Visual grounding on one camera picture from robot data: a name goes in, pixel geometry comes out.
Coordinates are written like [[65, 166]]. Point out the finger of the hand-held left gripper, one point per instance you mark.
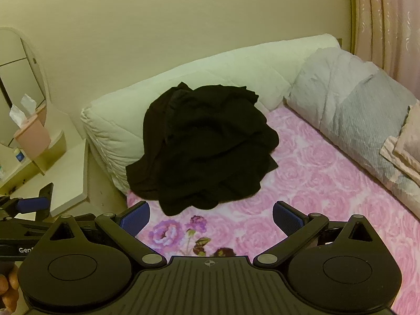
[[51, 193], [31, 204]]

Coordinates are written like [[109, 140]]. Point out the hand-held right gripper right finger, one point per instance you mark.
[[288, 218]]

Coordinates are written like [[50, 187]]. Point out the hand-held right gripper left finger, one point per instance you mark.
[[136, 218]]

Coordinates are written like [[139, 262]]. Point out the black clothes pile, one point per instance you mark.
[[203, 144]]

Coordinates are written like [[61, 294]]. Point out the person's left hand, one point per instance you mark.
[[6, 285]]

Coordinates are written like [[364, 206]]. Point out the white vanity table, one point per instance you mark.
[[69, 177]]

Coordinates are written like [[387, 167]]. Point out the pink floral blanket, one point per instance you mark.
[[311, 177]]

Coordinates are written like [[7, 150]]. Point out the pink tissue box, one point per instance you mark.
[[32, 139]]

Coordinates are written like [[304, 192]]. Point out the white tissue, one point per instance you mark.
[[18, 116]]

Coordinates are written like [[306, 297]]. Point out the white quilt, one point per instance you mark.
[[115, 128]]

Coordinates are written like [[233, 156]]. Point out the white-framed mirror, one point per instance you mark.
[[19, 72]]

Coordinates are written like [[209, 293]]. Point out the grey duvet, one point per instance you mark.
[[344, 105]]

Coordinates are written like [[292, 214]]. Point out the beige quilt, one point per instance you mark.
[[408, 144]]

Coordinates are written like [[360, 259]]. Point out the pink curtain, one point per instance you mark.
[[384, 23]]

